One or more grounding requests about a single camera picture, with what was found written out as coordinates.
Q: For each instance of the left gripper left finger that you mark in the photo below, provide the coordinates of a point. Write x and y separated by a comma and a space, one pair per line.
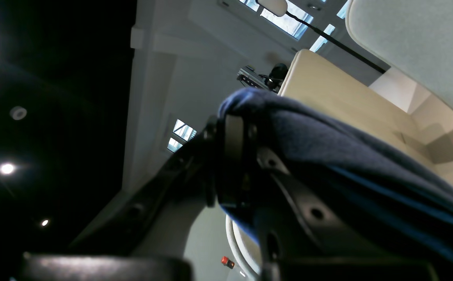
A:
145, 239

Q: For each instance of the dark blue t-shirt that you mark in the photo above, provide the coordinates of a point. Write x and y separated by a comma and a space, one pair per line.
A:
388, 197

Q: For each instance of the grey chair right side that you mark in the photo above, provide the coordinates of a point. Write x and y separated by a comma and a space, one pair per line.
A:
413, 36

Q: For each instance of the beige wooden table underside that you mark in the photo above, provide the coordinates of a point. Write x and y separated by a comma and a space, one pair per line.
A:
318, 84

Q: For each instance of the grey metal rail fixture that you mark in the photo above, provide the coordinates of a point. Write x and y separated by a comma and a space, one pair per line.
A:
271, 82

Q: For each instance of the red emergency stop button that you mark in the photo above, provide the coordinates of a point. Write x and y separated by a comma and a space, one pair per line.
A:
227, 262

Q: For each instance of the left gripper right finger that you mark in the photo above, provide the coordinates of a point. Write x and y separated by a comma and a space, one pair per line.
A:
300, 236

